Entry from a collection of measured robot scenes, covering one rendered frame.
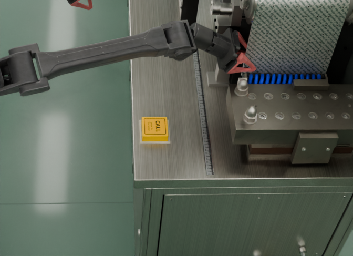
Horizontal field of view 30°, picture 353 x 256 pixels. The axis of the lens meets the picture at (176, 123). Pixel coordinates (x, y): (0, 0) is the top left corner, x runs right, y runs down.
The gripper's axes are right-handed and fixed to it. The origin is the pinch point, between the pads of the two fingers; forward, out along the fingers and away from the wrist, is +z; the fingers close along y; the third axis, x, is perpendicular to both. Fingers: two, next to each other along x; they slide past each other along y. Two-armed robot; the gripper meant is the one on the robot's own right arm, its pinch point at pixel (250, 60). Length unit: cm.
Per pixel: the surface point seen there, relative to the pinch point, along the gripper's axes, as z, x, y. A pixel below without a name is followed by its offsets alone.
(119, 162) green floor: 25, -110, -47
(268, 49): 1.1, 5.8, 0.2
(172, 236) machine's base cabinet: 7, -51, 25
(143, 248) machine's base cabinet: 3, -60, 26
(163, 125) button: -12.4, -24.8, 9.7
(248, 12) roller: -10.1, 11.8, -1.8
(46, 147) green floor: -2, -126, -55
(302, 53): 10.2, 9.2, 0.2
